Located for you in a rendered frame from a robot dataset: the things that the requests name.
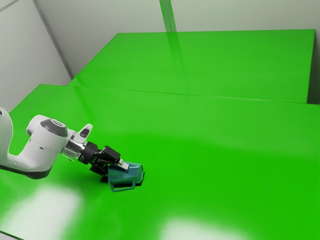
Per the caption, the teal faceted mug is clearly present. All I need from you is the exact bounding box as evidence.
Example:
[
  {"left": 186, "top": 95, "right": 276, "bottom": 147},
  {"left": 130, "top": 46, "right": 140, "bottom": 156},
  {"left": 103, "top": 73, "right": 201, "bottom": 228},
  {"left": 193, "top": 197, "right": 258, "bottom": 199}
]
[{"left": 107, "top": 162, "right": 145, "bottom": 193}]

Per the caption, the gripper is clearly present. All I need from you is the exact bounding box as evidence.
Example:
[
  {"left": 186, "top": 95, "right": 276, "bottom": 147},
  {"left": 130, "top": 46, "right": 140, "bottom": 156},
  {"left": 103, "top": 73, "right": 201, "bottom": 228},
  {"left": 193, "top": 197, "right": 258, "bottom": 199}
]
[{"left": 77, "top": 141, "right": 130, "bottom": 176}]

